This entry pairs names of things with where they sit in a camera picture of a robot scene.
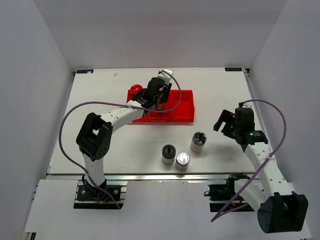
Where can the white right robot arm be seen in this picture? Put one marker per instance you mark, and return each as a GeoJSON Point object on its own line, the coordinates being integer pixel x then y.
{"type": "Point", "coordinates": [279, 208]}

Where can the left blue corner label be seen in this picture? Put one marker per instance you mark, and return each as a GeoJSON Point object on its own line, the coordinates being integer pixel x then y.
{"type": "Point", "coordinates": [84, 71]}

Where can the red lid sauce jar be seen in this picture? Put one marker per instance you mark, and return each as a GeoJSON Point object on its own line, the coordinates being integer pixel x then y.
{"type": "Point", "coordinates": [135, 89]}

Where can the aluminium table front rail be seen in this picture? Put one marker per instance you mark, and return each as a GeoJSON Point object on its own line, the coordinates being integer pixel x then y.
{"type": "Point", "coordinates": [146, 177]}

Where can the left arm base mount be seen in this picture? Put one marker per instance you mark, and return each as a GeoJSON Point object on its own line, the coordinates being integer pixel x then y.
{"type": "Point", "coordinates": [88, 197]}

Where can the right red plastic bin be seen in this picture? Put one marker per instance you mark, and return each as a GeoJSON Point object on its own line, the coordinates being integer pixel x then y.
{"type": "Point", "coordinates": [184, 113]}

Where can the red plastic bin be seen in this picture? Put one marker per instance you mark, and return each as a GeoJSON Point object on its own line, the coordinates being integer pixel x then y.
{"type": "Point", "coordinates": [184, 113]}
{"type": "Point", "coordinates": [141, 121]}
{"type": "Point", "coordinates": [161, 116]}

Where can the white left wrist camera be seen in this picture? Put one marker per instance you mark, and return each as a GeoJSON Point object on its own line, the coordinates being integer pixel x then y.
{"type": "Point", "coordinates": [165, 74]}

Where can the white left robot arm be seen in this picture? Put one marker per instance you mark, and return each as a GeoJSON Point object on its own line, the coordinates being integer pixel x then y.
{"type": "Point", "coordinates": [94, 137]}

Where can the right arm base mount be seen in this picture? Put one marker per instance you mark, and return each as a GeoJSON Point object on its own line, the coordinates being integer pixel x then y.
{"type": "Point", "coordinates": [219, 194]}

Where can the silver lid glass jar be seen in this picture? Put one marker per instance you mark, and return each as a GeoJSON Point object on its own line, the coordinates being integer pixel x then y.
{"type": "Point", "coordinates": [182, 161]}

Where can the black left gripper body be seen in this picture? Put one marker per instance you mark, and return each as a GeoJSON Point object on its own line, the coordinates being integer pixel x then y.
{"type": "Point", "coordinates": [164, 93]}

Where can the black lid spice jar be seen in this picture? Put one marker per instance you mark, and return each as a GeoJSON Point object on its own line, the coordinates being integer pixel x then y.
{"type": "Point", "coordinates": [168, 154]}

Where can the middle red plastic bin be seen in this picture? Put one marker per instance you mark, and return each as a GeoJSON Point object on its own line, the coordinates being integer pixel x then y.
{"type": "Point", "coordinates": [161, 116]}

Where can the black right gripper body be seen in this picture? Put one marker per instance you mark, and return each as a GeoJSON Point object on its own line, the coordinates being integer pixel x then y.
{"type": "Point", "coordinates": [236, 128]}

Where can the right blue corner label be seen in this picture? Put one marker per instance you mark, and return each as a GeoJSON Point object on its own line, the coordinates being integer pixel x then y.
{"type": "Point", "coordinates": [233, 69]}

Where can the blue corner label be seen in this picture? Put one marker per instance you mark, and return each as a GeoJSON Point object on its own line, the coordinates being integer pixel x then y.
{"type": "Point", "coordinates": [233, 69]}
{"type": "Point", "coordinates": [84, 71]}

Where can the left red plastic bin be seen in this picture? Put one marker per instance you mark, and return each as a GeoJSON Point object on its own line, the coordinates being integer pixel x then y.
{"type": "Point", "coordinates": [141, 121]}

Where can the yellow cap sauce bottle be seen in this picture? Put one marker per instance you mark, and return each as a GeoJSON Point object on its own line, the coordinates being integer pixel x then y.
{"type": "Point", "coordinates": [160, 106]}

